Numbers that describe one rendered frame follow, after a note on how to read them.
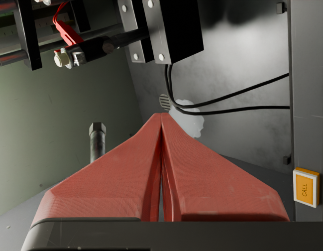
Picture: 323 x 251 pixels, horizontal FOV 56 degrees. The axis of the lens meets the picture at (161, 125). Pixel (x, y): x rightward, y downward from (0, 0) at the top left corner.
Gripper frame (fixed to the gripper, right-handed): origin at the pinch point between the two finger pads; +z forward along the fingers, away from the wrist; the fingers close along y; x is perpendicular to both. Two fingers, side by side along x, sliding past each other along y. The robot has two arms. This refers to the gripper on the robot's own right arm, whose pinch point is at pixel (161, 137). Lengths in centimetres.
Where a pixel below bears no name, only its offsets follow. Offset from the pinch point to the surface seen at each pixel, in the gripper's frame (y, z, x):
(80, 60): 9.8, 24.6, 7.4
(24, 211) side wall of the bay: 29, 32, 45
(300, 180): -18.4, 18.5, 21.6
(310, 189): -19.5, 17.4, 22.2
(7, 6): 24.2, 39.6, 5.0
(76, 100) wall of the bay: 20, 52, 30
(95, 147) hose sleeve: 8.0, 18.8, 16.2
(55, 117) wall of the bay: 24, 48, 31
